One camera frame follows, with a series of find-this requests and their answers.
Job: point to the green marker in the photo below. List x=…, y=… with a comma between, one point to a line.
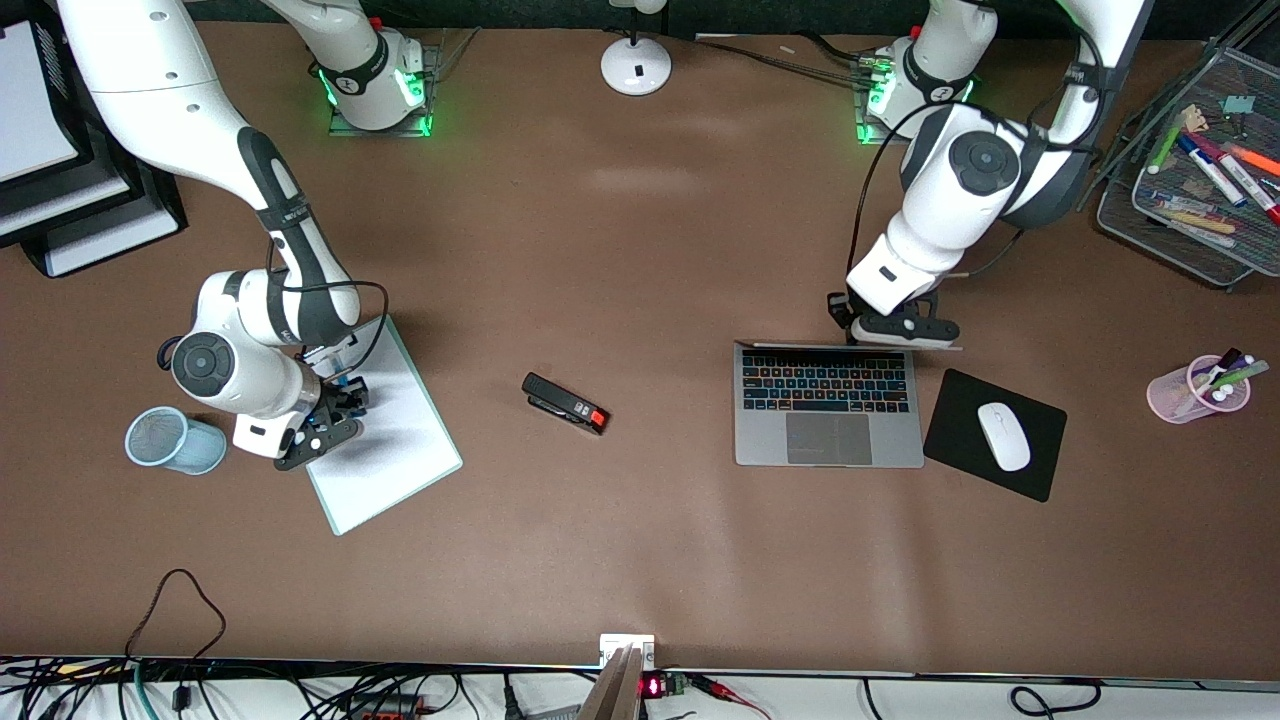
x=1165, y=148
x=1245, y=374

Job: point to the pale marker pen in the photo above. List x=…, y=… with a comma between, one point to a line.
x=1195, y=228

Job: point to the beige eraser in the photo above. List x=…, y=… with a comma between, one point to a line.
x=1192, y=118

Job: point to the black stacked document tray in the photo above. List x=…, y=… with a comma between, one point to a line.
x=150, y=200

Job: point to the black mouse pad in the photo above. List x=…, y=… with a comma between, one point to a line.
x=960, y=440

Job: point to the pale green clipboard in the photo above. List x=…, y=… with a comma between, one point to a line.
x=345, y=526

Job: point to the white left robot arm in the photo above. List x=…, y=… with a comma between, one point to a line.
x=930, y=230

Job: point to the grey metal mount bar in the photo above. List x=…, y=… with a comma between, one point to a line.
x=615, y=690

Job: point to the white marker blue cap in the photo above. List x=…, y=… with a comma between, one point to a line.
x=1215, y=175

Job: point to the orange highlighter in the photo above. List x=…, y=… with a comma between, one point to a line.
x=1255, y=160

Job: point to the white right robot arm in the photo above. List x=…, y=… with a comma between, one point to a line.
x=150, y=80

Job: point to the silver laptop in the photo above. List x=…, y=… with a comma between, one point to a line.
x=825, y=430

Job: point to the black purple marker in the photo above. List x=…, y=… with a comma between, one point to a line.
x=1228, y=358

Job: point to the white computer mouse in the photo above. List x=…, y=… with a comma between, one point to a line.
x=1003, y=437

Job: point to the white paper sheet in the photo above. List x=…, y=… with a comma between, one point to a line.
x=100, y=247
x=30, y=110
x=400, y=450

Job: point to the black stapler red tip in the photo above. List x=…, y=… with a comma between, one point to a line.
x=560, y=402

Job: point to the white marker red cap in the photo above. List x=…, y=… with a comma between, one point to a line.
x=1250, y=190

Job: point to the blue mesh pen cup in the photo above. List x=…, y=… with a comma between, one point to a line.
x=190, y=448

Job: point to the circuit board red display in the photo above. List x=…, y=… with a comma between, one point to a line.
x=652, y=687

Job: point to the white round lamp base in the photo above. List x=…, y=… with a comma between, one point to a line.
x=636, y=65

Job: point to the teal binder clip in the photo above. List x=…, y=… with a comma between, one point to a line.
x=1238, y=103

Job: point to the pink translucent pen cup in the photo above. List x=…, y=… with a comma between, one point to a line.
x=1175, y=398

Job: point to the white capped pen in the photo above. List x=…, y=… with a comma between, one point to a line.
x=1222, y=394

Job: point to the orange terminal block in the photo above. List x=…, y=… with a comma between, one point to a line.
x=390, y=708

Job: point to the white mounting plate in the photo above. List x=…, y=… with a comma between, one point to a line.
x=640, y=642

